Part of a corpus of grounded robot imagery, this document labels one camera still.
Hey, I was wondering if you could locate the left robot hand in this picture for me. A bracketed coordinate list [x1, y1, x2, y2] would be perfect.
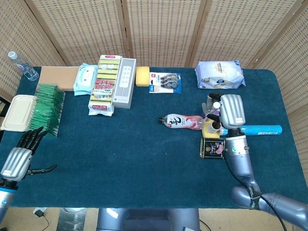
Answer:
[0, 127, 58, 190]

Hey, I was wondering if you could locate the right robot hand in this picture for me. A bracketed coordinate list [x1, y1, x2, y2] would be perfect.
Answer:
[201, 92, 247, 136]

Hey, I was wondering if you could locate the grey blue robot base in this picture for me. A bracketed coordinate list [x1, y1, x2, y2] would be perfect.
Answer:
[97, 207, 201, 231]

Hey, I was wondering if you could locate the blue tube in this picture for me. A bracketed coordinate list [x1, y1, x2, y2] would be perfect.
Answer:
[219, 124, 283, 137]

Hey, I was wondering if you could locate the yellow sponge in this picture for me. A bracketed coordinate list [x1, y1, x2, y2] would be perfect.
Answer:
[202, 119, 221, 140]
[135, 66, 151, 87]

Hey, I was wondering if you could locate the white blue tissue pack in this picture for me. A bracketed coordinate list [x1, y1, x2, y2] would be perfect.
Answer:
[194, 60, 247, 90]

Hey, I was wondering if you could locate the black luncheon meat can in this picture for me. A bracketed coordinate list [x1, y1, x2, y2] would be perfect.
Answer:
[199, 137, 226, 160]

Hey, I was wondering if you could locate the beige lidded food container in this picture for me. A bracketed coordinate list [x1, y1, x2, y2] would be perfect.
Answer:
[0, 94, 37, 132]

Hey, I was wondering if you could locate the drink bottle black cap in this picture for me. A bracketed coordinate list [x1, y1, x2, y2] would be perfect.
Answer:
[158, 113, 206, 131]

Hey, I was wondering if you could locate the clear box of green sachets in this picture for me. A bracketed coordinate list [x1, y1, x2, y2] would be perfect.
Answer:
[27, 83, 66, 139]

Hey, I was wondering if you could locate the correction tape blister pack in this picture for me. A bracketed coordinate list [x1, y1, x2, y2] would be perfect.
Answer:
[148, 72, 183, 95]

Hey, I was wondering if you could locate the grey metal table leg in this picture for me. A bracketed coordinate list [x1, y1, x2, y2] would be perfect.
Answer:
[58, 207, 88, 231]

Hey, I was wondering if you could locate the brown spiral notebook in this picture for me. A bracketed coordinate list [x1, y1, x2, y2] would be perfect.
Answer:
[38, 66, 80, 92]

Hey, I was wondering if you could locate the clear plastic water bottle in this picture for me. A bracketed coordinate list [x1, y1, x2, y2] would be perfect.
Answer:
[7, 51, 40, 81]

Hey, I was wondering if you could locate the woven wooden folding screen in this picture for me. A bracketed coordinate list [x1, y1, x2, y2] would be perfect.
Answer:
[0, 0, 308, 135]

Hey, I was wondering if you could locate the light blue wet wipes pack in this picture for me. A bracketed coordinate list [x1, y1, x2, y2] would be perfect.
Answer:
[72, 62, 99, 96]

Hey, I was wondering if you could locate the long white power strip box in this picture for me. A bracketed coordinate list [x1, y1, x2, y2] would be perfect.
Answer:
[112, 57, 138, 110]

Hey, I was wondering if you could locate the dark blue table cloth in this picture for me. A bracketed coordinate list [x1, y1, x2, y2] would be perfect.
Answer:
[0, 66, 308, 210]

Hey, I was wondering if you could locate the yellow green sponge pack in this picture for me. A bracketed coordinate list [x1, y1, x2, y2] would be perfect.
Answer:
[88, 54, 123, 117]

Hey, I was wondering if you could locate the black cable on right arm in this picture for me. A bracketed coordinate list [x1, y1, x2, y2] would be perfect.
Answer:
[224, 148, 288, 231]

